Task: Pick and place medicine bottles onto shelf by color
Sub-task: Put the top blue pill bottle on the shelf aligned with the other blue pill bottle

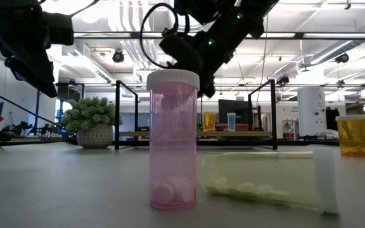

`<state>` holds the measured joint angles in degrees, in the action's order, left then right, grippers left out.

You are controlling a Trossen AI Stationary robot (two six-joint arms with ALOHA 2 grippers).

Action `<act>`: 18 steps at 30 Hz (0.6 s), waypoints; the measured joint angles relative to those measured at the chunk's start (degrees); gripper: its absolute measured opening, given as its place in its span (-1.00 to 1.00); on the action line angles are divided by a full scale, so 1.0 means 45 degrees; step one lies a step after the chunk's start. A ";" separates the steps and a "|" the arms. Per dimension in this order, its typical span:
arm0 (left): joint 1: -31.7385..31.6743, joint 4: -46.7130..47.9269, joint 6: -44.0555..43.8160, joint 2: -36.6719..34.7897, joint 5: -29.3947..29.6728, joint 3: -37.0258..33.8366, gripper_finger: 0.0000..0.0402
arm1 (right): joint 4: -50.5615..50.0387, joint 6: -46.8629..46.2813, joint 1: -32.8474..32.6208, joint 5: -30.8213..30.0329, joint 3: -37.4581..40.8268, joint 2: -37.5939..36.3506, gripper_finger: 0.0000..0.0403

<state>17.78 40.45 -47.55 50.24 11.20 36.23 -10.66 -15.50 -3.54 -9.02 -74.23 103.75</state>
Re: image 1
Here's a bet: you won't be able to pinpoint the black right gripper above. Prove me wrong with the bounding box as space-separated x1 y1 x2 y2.
200 37 236 98

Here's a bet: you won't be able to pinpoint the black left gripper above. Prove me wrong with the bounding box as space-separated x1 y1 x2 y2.
0 31 58 98

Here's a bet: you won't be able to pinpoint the orange bottle with mixed pills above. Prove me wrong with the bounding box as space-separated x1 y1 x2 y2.
202 111 217 132

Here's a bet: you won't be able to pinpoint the small blue pill bottle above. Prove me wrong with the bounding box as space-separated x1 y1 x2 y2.
226 111 236 132

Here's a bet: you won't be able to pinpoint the tall pink pill bottle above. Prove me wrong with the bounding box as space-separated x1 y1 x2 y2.
146 68 201 211

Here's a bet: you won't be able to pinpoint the pale green pill bottle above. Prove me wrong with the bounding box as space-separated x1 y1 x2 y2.
198 147 341 215

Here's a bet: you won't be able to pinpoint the orange pill bottle white cap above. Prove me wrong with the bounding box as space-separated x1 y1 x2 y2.
335 114 365 158

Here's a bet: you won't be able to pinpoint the black background metal stand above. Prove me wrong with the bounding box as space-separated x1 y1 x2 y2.
32 82 85 134

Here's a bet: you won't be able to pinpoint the black monitor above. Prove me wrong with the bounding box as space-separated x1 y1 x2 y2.
218 99 253 126

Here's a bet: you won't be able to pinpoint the red storage box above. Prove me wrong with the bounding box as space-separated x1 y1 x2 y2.
219 124 253 132

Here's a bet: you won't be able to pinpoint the green plant in patterned pot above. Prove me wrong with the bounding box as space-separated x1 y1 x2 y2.
61 96 122 149

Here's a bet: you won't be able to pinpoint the white rack red bins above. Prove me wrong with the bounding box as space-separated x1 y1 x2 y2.
282 118 300 140

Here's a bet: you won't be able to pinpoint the white square column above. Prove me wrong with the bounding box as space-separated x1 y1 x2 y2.
297 85 326 137

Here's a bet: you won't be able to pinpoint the gray table mat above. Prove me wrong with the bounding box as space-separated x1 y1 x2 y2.
0 142 365 228

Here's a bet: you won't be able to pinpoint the white crumpled cloth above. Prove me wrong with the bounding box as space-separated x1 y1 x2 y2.
315 129 340 141

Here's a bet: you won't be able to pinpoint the overhead LED light bar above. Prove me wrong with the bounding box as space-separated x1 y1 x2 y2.
0 30 365 41

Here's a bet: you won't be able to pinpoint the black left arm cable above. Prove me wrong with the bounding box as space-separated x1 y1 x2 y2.
0 82 65 130

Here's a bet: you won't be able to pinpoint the wooden shelf black metal frame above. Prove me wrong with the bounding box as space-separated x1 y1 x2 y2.
115 79 278 151

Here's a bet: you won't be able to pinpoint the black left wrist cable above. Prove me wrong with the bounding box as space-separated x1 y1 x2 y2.
68 0 101 17

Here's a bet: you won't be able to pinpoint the black aluminium rig frame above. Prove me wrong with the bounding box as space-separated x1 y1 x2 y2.
0 137 365 149

